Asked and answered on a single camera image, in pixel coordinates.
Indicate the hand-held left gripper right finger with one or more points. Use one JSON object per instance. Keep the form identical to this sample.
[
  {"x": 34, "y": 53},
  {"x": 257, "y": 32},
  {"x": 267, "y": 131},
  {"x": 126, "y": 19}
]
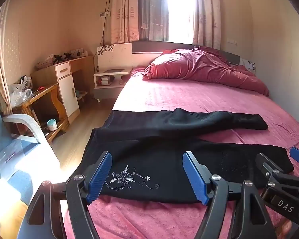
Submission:
[{"x": 194, "y": 176}]

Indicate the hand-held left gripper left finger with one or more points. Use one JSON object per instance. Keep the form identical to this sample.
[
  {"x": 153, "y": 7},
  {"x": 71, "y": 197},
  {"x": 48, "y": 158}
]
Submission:
[{"x": 99, "y": 176}]

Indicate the black embroidered pants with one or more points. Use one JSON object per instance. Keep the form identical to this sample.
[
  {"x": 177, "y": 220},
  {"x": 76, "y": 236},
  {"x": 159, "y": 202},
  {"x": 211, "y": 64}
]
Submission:
[{"x": 164, "y": 159}]

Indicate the teal and white mug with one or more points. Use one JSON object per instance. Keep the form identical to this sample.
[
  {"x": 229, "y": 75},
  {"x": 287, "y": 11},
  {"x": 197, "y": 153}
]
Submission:
[{"x": 51, "y": 125}]

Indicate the bed with pink sheet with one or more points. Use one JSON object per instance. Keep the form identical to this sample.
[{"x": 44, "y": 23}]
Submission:
[{"x": 189, "y": 97}]

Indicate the white nightstand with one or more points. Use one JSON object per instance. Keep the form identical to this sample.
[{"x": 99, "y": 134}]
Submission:
[{"x": 107, "y": 89}]

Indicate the blue armchair with white armrest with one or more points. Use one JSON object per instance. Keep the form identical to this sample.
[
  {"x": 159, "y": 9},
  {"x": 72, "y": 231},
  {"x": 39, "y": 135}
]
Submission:
[{"x": 27, "y": 127}]

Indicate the wooden desk with white cabinet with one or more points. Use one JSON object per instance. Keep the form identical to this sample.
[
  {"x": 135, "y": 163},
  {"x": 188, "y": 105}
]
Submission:
[{"x": 67, "y": 92}]

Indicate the blue paper booklet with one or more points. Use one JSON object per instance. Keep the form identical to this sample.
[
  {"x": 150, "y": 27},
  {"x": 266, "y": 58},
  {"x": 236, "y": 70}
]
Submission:
[{"x": 11, "y": 151}]

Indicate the wooden side table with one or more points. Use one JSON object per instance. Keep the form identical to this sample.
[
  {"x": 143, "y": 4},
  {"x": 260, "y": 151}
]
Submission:
[{"x": 46, "y": 97}]

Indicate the white flower-print headboard panel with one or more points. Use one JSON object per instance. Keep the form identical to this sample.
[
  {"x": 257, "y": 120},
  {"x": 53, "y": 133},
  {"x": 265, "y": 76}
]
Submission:
[
  {"x": 249, "y": 66},
  {"x": 112, "y": 54}
]

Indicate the red duvet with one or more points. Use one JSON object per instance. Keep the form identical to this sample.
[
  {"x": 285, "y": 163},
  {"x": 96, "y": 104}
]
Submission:
[{"x": 204, "y": 67}]

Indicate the clear plastic bags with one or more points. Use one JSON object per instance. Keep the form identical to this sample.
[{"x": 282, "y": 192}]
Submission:
[{"x": 18, "y": 93}]

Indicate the black items on desk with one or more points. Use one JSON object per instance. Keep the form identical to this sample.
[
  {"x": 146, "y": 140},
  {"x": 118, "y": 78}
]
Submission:
[{"x": 62, "y": 57}]

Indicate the white power strip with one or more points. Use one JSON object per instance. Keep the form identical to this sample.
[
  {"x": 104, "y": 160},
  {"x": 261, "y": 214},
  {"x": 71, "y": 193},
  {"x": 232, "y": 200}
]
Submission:
[{"x": 80, "y": 53}]

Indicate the flat box on desk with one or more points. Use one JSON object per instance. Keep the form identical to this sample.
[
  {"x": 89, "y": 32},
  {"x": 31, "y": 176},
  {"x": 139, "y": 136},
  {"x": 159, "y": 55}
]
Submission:
[{"x": 43, "y": 64}]

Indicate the patterned pink curtain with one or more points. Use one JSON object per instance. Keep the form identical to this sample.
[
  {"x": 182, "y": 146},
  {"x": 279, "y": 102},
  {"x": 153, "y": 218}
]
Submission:
[
  {"x": 205, "y": 12},
  {"x": 123, "y": 12},
  {"x": 1, "y": 54}
]

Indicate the bright window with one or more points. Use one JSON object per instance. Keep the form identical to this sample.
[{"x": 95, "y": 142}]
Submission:
[{"x": 179, "y": 10}]

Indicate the dark sheer curtain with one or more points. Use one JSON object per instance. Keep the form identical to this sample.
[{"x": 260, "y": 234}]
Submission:
[{"x": 152, "y": 10}]

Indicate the white wall socket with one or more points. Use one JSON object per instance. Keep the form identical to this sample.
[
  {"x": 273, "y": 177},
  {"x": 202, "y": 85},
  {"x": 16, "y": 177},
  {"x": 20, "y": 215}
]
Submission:
[{"x": 232, "y": 41}]

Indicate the wall switch panel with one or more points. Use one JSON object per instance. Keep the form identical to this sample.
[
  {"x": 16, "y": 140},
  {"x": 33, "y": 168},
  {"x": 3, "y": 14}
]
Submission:
[{"x": 104, "y": 14}]

